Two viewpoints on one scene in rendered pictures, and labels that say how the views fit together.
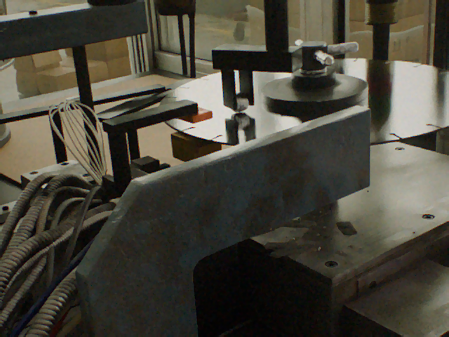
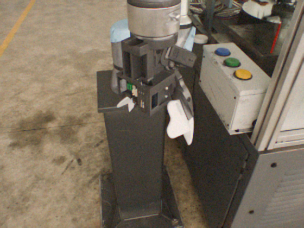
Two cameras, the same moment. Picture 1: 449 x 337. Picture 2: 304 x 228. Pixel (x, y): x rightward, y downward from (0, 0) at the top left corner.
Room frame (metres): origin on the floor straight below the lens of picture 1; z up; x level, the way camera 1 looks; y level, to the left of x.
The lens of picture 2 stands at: (0.70, -1.23, 1.25)
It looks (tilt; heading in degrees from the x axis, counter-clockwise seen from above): 39 degrees down; 116
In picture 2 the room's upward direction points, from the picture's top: straight up
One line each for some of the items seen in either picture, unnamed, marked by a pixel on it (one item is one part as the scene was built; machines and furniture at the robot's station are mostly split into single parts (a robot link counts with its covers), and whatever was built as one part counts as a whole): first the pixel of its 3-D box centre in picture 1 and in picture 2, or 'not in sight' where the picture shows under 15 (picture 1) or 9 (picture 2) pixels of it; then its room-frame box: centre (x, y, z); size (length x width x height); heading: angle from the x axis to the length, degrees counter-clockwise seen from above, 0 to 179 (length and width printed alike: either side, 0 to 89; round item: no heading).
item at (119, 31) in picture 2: not in sight; (131, 41); (0.29, -0.55, 0.91); 0.13 x 0.12 x 0.14; 18
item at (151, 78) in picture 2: not in sight; (150, 69); (0.54, -0.90, 1.05); 0.09 x 0.08 x 0.12; 76
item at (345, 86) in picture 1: (313, 83); (287, 6); (0.72, -0.10, 0.96); 0.11 x 0.11 x 0.03
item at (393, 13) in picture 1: (381, 11); not in sight; (1.00, -0.23, 0.98); 0.05 x 0.04 x 0.03; 37
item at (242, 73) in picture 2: not in sight; (242, 75); (0.66, -0.58, 0.90); 0.04 x 0.04 x 0.02
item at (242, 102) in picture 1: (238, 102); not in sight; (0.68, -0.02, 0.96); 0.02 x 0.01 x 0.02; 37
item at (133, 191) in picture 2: not in sight; (135, 153); (0.29, -0.55, 0.37); 0.40 x 0.40 x 0.75; 37
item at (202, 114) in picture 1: (161, 145); not in sight; (0.61, 0.06, 0.95); 0.10 x 0.03 x 0.07; 127
